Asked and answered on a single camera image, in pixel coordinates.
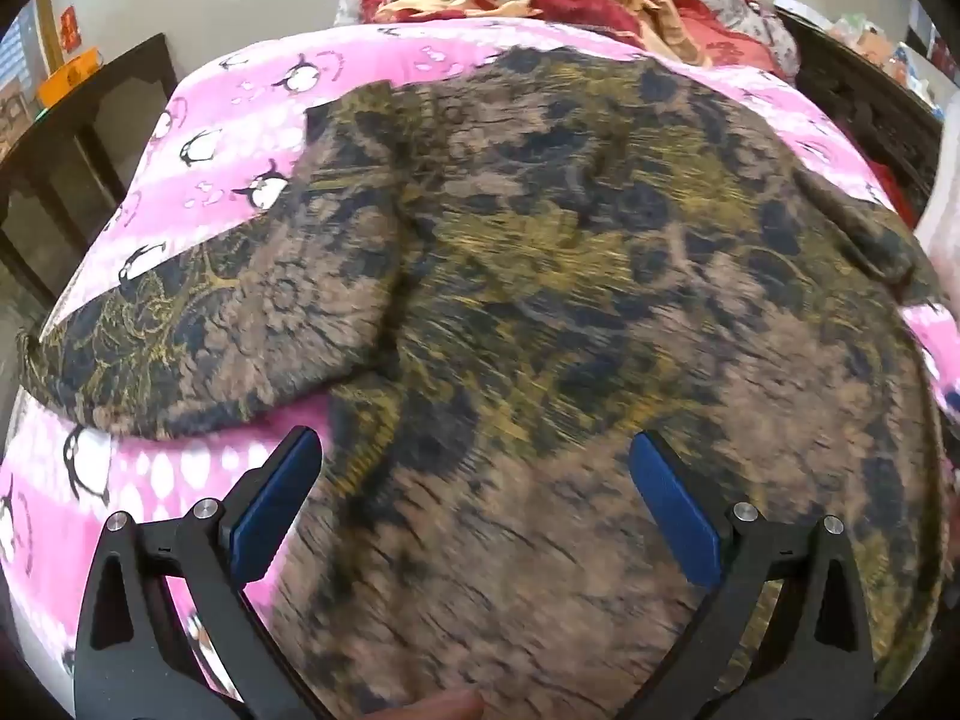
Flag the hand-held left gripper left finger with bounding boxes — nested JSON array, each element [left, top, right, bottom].
[[71, 426, 335, 720]]

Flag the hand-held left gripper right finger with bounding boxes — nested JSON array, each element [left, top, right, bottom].
[[615, 430, 878, 720]]

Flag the brown floral patterned garment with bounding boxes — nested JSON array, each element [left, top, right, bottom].
[[19, 45, 950, 720]]

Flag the person's left hand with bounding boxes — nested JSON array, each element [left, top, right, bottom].
[[375, 688, 487, 720]]

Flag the red cloth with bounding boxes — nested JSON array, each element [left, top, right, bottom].
[[870, 161, 920, 230]]

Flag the pink penguin print blanket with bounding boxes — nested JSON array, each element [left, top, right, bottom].
[[0, 19, 960, 691]]

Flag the dark wooden table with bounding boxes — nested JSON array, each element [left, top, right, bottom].
[[0, 34, 181, 301]]

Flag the dark carved wooden headboard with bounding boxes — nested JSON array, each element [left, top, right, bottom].
[[772, 7, 946, 226]]

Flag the orange box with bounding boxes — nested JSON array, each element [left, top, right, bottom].
[[36, 46, 102, 107]]

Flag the pile of assorted packets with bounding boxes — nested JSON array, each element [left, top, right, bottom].
[[825, 7, 957, 102]]

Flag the red orange floral quilt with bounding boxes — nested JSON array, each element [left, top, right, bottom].
[[360, 0, 796, 83]]

